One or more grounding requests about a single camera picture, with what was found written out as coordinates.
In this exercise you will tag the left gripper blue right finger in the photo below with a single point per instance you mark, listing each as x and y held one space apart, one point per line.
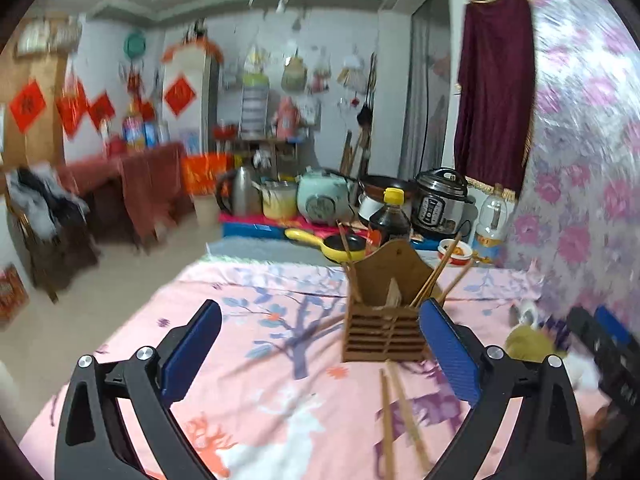
483 377

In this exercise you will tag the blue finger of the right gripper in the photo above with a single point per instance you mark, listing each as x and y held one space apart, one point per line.
619 368
616 329

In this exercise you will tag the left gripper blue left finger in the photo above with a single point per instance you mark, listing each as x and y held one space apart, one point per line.
154 378

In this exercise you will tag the plain wooden chopstick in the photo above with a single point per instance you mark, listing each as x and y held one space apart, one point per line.
407 417
388 441
454 283

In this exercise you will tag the green fleece mitten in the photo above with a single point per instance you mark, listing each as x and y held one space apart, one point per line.
526 344

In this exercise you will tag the white ceramic spoon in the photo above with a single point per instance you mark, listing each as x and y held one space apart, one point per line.
528 313

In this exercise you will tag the wooden utensil holder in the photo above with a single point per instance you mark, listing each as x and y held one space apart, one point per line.
383 327

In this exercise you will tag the red white bowl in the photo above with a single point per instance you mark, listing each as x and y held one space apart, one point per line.
459 256

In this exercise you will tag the cooking oil bottle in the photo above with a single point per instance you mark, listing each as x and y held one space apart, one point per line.
490 227

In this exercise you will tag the black silver pressure cooker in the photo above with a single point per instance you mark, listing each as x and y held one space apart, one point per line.
439 203

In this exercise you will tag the dark soy sauce bottle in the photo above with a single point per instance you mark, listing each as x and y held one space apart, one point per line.
391 221

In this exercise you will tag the red cloth covered table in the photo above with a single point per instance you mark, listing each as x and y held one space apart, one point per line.
149 182

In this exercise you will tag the yellow small pan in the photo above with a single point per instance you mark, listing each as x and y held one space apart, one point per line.
335 247

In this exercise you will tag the pile of dark clothes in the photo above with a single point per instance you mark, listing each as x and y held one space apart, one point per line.
49 208

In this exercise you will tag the steel electric kettle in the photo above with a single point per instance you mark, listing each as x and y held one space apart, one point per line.
238 194

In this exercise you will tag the brown frying pan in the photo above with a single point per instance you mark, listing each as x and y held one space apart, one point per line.
374 186

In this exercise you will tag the mint green rice cooker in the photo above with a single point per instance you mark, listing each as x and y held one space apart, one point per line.
323 197

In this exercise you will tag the white refrigerator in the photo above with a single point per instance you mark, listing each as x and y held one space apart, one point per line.
190 93

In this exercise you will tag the stacked plastic container tower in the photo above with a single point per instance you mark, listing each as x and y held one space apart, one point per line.
254 105

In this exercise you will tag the floral plastic wall cover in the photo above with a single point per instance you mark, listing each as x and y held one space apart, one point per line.
577 219

